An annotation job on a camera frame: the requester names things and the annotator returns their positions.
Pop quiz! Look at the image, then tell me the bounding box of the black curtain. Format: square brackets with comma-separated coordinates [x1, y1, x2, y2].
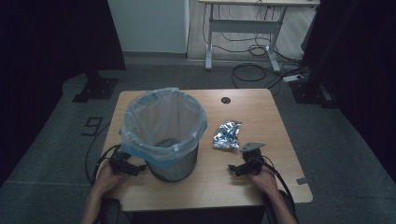
[0, 0, 127, 188]
[301, 0, 396, 185]

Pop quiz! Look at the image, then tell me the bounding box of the hand-held gripper black cable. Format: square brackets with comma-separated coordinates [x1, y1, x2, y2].
[91, 144, 122, 187]
[255, 155, 295, 206]

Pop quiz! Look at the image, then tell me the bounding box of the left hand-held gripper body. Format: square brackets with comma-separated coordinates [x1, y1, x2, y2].
[108, 144, 148, 177]

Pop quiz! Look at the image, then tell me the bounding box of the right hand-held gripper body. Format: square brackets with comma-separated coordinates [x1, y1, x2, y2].
[227, 142, 266, 177]

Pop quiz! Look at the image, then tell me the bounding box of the coiled black floor cable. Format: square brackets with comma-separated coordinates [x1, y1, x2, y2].
[231, 63, 268, 83]

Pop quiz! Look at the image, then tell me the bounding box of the trash bin with plastic liner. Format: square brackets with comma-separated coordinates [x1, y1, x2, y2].
[119, 87, 209, 168]

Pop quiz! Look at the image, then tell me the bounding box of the person's left hand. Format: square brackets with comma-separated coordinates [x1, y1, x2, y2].
[92, 161, 127, 196]

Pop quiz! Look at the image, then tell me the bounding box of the person's right hand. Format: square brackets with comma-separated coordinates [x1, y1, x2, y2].
[247, 165, 280, 196]

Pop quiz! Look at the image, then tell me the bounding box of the white desk frame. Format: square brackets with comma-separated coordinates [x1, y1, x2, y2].
[198, 0, 321, 74]

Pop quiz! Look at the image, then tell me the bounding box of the silver foil packet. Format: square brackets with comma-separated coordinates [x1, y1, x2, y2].
[212, 119, 243, 150]

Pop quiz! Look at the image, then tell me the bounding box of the white cabinet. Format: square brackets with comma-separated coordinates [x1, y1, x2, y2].
[106, 0, 191, 55]

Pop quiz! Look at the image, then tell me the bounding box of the black stand base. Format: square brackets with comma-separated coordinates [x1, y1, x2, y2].
[71, 68, 120, 104]
[289, 77, 340, 109]

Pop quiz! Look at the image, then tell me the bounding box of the grey metal mesh trash bin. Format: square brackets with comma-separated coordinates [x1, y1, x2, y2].
[145, 137, 200, 183]

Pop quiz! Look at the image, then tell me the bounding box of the tangle of black desk cables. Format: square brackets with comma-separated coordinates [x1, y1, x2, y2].
[202, 3, 307, 90]

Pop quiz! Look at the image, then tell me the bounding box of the right hand-held gripper black cable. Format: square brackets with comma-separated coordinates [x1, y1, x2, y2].
[255, 155, 295, 206]

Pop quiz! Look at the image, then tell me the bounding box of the white power strip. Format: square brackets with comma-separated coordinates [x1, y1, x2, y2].
[282, 74, 304, 84]

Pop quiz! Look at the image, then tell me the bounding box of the left hand-held gripper black cable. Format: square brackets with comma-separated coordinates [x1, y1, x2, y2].
[91, 144, 122, 187]

